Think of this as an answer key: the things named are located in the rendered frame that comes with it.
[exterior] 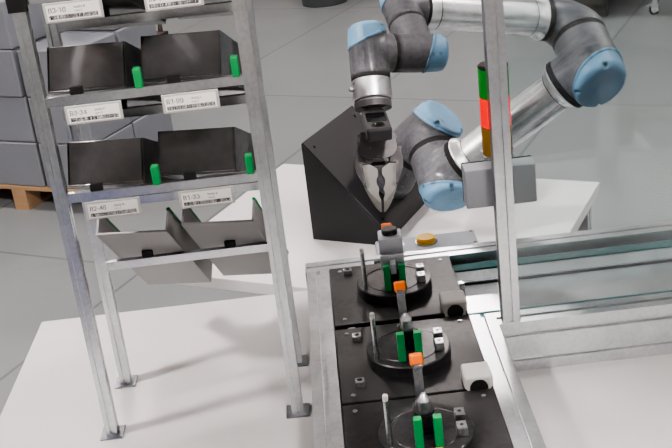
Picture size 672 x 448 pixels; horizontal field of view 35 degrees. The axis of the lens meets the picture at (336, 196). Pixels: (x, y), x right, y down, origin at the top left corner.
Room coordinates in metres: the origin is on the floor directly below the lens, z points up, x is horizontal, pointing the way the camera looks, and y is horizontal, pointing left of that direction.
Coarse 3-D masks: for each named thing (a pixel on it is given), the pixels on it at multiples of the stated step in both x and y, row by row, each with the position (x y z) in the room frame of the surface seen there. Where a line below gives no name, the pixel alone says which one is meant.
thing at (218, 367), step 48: (48, 336) 2.02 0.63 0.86; (144, 336) 1.97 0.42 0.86; (192, 336) 1.94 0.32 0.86; (240, 336) 1.92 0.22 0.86; (48, 384) 1.82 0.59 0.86; (144, 384) 1.78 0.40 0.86; (192, 384) 1.76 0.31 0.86; (240, 384) 1.74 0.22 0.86; (528, 384) 1.62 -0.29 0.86; (576, 384) 1.60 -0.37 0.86; (624, 384) 1.59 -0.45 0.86; (0, 432) 1.67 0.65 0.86; (48, 432) 1.65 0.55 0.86; (96, 432) 1.63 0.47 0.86; (144, 432) 1.61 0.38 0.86; (192, 432) 1.60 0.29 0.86; (240, 432) 1.58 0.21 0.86; (288, 432) 1.56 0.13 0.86; (576, 432) 1.46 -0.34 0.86; (624, 432) 1.45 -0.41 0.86
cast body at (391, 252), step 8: (384, 232) 1.82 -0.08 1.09; (392, 232) 1.82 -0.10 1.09; (400, 232) 1.83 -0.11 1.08; (384, 240) 1.81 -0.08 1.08; (392, 240) 1.80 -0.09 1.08; (400, 240) 1.80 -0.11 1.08; (384, 248) 1.81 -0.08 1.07; (392, 248) 1.81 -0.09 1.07; (400, 248) 1.80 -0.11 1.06; (384, 256) 1.80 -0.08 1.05; (392, 256) 1.80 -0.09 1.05; (400, 256) 1.80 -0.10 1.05; (384, 264) 1.80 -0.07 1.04; (392, 264) 1.78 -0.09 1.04; (392, 272) 1.78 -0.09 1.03
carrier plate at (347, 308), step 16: (448, 256) 1.94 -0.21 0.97; (336, 272) 1.93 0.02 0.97; (352, 272) 1.92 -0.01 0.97; (432, 272) 1.88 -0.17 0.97; (448, 272) 1.87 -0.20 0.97; (336, 288) 1.86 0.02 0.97; (352, 288) 1.85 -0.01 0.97; (432, 288) 1.81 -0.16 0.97; (448, 288) 1.81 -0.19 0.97; (336, 304) 1.79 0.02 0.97; (352, 304) 1.79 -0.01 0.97; (368, 304) 1.78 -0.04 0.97; (416, 304) 1.76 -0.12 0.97; (432, 304) 1.75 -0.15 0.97; (336, 320) 1.73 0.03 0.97; (352, 320) 1.73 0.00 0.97; (368, 320) 1.72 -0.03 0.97; (384, 320) 1.71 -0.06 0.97; (416, 320) 1.71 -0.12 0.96
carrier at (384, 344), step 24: (336, 336) 1.67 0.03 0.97; (384, 336) 1.62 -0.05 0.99; (408, 336) 1.56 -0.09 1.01; (432, 336) 1.60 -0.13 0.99; (456, 336) 1.62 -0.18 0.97; (360, 360) 1.58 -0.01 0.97; (384, 360) 1.54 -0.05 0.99; (408, 360) 1.53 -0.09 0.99; (432, 360) 1.52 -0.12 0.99; (456, 360) 1.55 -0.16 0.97; (480, 360) 1.54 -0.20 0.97; (384, 384) 1.50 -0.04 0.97; (408, 384) 1.49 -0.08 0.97; (432, 384) 1.48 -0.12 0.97; (456, 384) 1.47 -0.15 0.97; (480, 384) 1.46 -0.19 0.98
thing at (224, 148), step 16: (208, 128) 1.69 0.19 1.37; (224, 128) 1.68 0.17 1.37; (160, 144) 1.69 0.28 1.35; (176, 144) 1.69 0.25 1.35; (192, 144) 1.68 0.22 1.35; (208, 144) 1.68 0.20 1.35; (224, 144) 1.67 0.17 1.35; (240, 144) 1.70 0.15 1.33; (160, 160) 1.68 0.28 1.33; (176, 160) 1.68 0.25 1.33; (192, 160) 1.67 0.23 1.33; (208, 160) 1.67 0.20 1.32; (224, 160) 1.66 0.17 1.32; (240, 160) 1.68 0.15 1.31; (176, 176) 1.69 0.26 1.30
